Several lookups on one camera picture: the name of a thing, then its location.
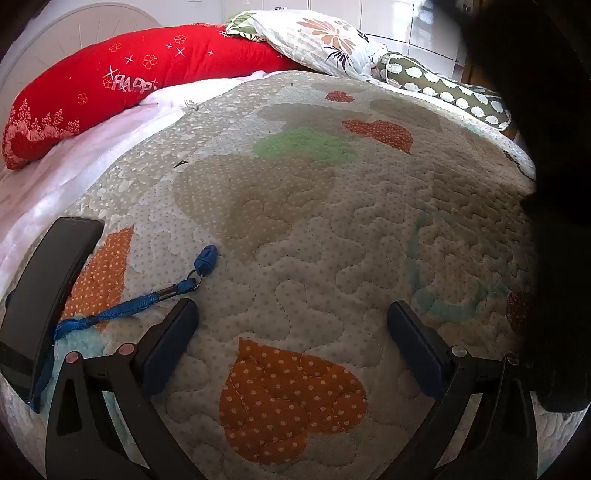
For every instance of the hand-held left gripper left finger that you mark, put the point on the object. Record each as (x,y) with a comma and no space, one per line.
(167,345)

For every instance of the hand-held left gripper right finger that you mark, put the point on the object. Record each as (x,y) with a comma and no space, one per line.
(416,342)

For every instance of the black pants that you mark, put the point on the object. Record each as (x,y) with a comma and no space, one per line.
(545,138)

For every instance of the black smartphone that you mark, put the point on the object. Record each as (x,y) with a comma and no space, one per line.
(44,295)

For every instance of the heart print quilted blanket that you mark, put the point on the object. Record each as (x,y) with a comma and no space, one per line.
(295,240)

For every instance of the white bed sheet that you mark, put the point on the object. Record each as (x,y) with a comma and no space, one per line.
(69,157)

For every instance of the green patterned pillow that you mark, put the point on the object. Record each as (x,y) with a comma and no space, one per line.
(443,90)

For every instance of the red embroidered pillow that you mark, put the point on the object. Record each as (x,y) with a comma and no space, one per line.
(115,83)

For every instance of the white wardrobe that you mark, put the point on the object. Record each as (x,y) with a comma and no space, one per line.
(415,23)

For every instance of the white floral pillow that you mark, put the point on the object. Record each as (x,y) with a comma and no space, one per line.
(318,37)

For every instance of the white round headboard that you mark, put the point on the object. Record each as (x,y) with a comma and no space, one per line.
(51,32)

